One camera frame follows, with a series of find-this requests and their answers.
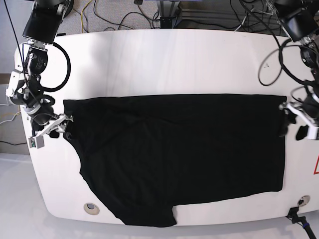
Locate table grommet hole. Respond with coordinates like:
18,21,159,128
84,203,100,216
298,195,311,207

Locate red warning sticker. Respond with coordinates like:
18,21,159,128
314,157,319,175

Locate black clamp with cable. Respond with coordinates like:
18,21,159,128
286,207,317,239

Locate table grommet hole right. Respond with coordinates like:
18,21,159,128
298,195,311,207

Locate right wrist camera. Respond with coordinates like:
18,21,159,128
28,136,44,149

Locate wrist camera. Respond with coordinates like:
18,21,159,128
307,126,319,140
28,136,44,149

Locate black central column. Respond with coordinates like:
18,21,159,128
157,0,180,29

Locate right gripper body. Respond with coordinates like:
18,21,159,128
29,109,73,137

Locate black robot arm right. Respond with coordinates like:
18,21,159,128
6,0,74,143

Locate table grommet hole left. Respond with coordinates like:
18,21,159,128
84,203,100,216

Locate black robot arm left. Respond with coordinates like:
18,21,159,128
60,0,319,140

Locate yellow cable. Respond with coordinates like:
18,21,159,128
80,0,93,34

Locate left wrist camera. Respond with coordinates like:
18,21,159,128
307,126,319,140

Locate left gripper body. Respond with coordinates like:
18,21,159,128
279,93,319,127

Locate black T-shirt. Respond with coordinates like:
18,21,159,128
63,94,287,227

